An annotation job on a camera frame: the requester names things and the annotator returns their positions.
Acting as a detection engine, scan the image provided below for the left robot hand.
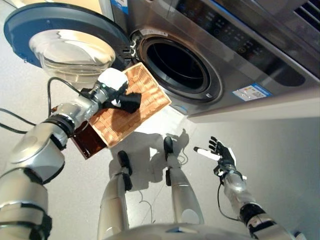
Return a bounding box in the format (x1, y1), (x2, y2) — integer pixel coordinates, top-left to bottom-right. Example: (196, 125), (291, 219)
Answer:
(96, 68), (129, 109)

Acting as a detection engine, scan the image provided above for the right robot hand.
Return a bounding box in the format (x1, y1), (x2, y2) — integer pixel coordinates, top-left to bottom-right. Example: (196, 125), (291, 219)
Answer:
(193, 136), (237, 167)

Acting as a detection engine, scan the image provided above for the black cloth garment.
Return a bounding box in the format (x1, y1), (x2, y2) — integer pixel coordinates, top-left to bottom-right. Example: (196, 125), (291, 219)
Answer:
(102, 91), (143, 114)

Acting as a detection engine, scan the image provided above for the silver washing machine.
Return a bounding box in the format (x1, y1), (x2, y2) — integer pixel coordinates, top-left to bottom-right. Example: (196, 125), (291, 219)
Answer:
(126, 0), (320, 118)

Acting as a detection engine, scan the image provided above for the wicker laundry basket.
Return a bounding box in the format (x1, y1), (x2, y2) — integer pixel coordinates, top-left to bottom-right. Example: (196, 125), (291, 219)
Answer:
(88, 62), (173, 148)

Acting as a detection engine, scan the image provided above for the round glass washer door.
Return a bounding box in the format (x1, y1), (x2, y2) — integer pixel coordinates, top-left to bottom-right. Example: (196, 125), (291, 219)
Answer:
(3, 2), (133, 85)

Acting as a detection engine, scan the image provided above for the right silver robot leg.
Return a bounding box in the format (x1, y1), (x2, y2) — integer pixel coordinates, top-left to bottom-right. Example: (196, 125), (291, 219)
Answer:
(163, 136), (205, 226)

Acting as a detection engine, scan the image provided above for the blue energy label sticker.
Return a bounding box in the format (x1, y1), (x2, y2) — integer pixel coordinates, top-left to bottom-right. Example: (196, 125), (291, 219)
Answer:
(231, 83), (273, 102)

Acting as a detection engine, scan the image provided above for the small blue label sticker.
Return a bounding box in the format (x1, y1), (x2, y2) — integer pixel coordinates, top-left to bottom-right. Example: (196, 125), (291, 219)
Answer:
(109, 0), (128, 17)

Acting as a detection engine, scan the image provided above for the silver robot torso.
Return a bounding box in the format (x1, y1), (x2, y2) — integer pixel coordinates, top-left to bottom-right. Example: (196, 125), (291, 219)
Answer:
(104, 222), (256, 240)

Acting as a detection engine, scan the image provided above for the silver dryer with vent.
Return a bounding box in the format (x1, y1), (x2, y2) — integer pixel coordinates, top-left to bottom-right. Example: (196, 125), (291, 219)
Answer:
(252, 0), (320, 36)

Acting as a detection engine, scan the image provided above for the white floor cable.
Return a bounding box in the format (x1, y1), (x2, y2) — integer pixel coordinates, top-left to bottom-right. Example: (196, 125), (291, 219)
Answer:
(178, 143), (190, 166)

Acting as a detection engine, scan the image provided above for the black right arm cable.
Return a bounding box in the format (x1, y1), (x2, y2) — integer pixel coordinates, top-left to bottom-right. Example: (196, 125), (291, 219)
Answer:
(216, 174), (241, 222)

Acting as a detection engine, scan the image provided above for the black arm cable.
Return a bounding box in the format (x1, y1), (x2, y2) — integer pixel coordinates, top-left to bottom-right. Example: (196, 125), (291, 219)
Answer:
(216, 174), (241, 222)
(0, 76), (83, 135)

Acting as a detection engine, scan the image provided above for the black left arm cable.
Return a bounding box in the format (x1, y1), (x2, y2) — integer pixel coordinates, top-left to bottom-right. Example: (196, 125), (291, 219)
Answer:
(0, 76), (83, 135)

